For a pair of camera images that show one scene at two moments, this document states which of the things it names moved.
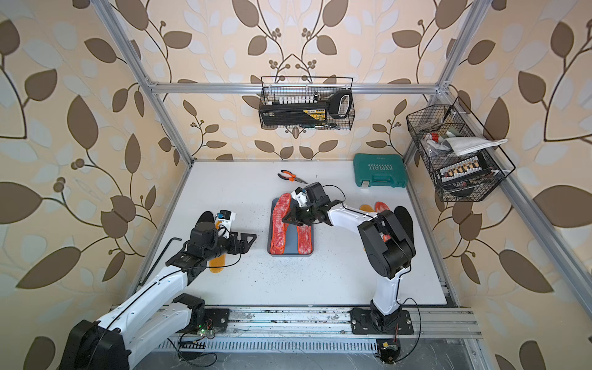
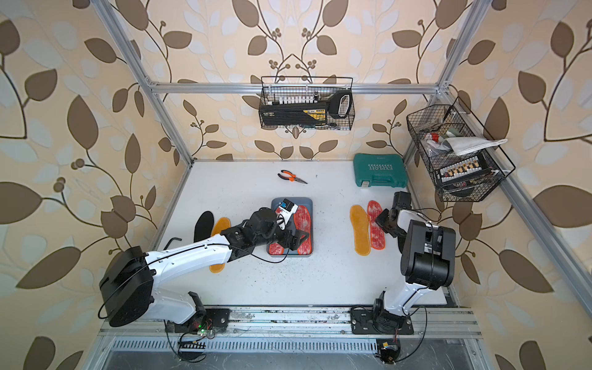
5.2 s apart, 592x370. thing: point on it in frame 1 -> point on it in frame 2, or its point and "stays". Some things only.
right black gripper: x=296 y=217 -> x=381 y=220
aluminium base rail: x=333 y=324 stays
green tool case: x=379 y=169 stays
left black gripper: x=245 y=246 -> x=291 y=237
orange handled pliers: x=293 y=177 stays
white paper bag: x=462 y=145 stays
